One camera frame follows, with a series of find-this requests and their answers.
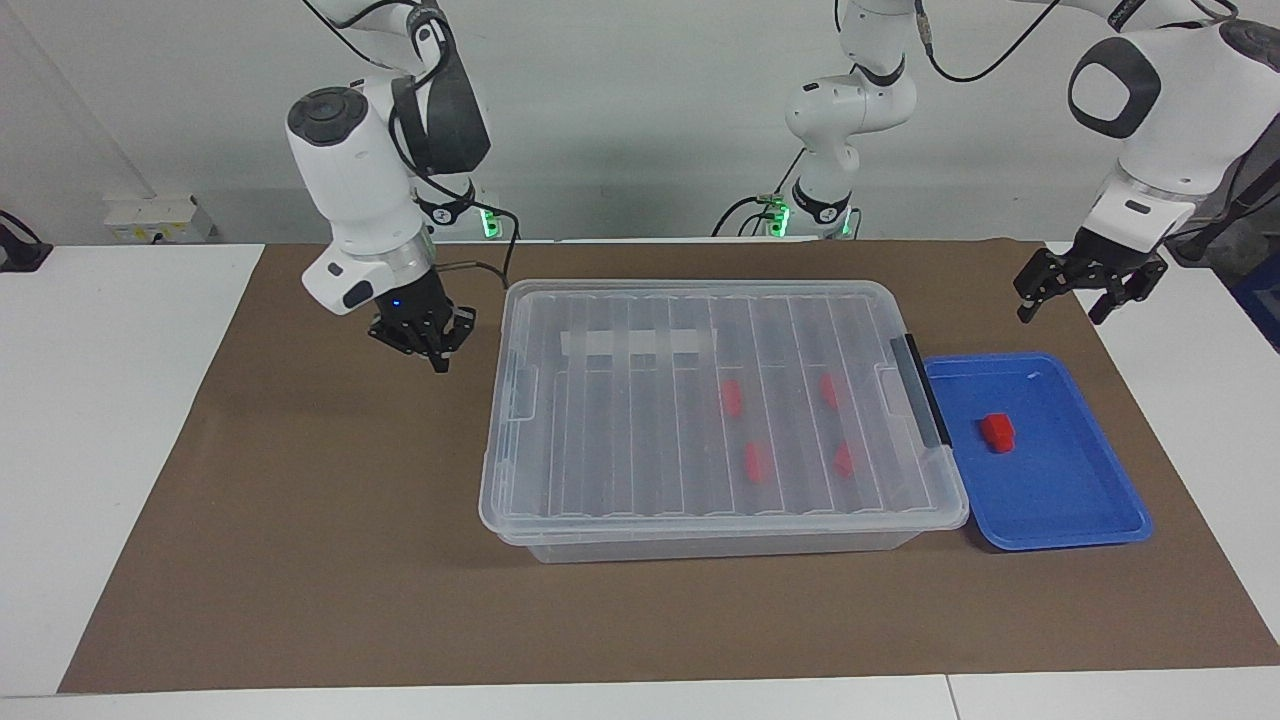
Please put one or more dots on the white wall socket strip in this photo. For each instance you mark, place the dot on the white wall socket strip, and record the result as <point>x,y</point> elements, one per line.
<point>150,218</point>

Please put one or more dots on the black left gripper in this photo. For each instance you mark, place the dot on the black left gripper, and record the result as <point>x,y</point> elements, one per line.
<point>1095,270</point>

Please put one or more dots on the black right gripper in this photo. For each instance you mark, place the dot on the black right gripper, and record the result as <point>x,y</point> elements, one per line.
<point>420,320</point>

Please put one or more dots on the clear plastic storage box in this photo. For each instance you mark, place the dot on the clear plastic storage box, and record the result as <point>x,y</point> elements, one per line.
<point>700,550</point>

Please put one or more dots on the black stand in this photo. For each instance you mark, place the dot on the black stand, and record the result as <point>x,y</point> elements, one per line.
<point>1190,250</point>

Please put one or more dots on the translucent white label sticker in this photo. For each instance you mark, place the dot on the translucent white label sticker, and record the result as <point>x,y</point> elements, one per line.
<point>600,343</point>

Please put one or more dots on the blue plastic tray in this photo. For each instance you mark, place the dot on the blue plastic tray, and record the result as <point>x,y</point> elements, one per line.
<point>1060,490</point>

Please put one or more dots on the brown table mat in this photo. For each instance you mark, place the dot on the brown table mat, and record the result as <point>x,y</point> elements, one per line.
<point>300,560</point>

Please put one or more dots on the clear ribbed plastic lid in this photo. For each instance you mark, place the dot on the clear ribbed plastic lid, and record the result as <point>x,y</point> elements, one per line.
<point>640,440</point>

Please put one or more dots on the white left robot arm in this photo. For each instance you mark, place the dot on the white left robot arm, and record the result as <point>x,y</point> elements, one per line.
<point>1170,130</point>

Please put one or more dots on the red block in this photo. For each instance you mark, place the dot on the red block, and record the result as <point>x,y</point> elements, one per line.
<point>756,461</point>
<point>829,390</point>
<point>843,459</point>
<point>997,432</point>
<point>731,397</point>

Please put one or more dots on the black clamp mount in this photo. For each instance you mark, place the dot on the black clamp mount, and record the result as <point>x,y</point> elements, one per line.
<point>20,255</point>

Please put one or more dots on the blue crate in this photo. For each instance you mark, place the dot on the blue crate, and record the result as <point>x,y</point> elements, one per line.
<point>1262,300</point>

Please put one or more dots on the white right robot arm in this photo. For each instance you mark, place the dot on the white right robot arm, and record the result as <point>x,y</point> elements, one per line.
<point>350,190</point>

